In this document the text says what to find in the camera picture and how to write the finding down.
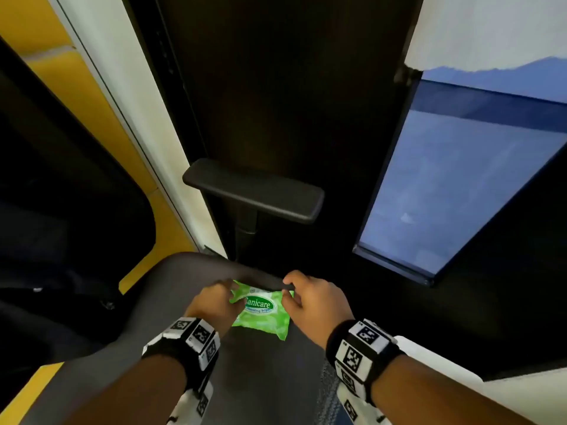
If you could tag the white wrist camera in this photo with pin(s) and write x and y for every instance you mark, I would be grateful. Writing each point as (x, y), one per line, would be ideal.
(192, 404)
(354, 407)

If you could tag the green wet wipe packet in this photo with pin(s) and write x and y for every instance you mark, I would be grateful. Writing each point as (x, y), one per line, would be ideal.
(261, 320)

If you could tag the person's left hand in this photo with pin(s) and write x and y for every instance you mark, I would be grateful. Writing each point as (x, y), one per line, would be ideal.
(215, 305)

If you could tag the black left wristband with markers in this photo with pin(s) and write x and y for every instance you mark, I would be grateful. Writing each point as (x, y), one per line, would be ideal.
(195, 345)

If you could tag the white paper sheet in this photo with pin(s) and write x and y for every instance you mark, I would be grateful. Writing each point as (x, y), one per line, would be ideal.
(487, 26)

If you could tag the person's left forearm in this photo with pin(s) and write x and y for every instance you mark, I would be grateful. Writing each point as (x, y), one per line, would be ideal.
(137, 393)

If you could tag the person's right hand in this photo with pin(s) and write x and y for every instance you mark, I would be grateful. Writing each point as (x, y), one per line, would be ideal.
(316, 307)

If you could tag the grey chair seat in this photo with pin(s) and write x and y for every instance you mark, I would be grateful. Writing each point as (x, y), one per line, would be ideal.
(266, 376)

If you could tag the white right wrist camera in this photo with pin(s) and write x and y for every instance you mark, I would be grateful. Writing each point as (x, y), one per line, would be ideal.
(354, 407)

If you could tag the black chair armrest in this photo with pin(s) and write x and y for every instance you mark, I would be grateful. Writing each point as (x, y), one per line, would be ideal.
(257, 190)

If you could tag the black door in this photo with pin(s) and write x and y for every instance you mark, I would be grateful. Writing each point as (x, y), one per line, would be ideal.
(288, 84)

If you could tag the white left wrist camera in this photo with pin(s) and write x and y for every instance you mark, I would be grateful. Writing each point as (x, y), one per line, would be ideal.
(192, 404)

